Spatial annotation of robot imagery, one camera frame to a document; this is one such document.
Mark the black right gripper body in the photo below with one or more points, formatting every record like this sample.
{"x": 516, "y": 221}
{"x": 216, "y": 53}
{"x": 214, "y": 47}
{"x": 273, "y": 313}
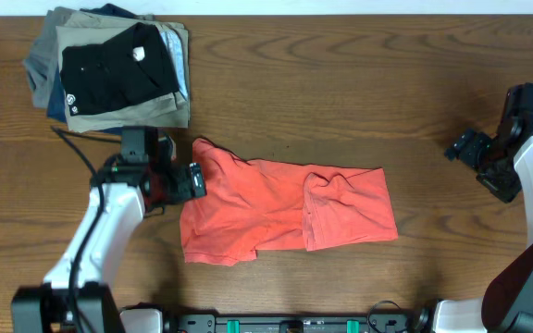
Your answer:
{"x": 493, "y": 172}

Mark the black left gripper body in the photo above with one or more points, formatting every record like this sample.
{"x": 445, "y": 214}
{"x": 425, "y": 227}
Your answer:
{"x": 177, "y": 184}

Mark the red soccer t-shirt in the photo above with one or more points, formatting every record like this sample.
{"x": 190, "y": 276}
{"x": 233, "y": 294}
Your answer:
{"x": 260, "y": 205}

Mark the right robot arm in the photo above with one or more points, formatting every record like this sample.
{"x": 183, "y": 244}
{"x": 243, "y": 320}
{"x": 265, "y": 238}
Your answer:
{"x": 507, "y": 305}

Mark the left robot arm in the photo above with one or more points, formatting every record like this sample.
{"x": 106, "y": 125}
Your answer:
{"x": 76, "y": 292}

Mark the black folded polo shirt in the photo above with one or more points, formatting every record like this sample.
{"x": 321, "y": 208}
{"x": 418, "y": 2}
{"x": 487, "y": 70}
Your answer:
{"x": 128, "y": 69}

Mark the navy folded garment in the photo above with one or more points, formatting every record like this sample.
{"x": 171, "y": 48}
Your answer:
{"x": 56, "y": 104}

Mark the light blue folded garment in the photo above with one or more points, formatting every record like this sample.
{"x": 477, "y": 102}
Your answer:
{"x": 174, "y": 46}

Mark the grey folded garment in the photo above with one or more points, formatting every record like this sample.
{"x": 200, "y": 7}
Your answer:
{"x": 42, "y": 60}

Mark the khaki folded garment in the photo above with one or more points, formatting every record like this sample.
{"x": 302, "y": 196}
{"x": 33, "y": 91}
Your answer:
{"x": 168, "y": 111}

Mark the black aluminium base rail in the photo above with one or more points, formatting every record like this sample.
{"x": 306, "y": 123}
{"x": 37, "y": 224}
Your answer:
{"x": 294, "y": 324}

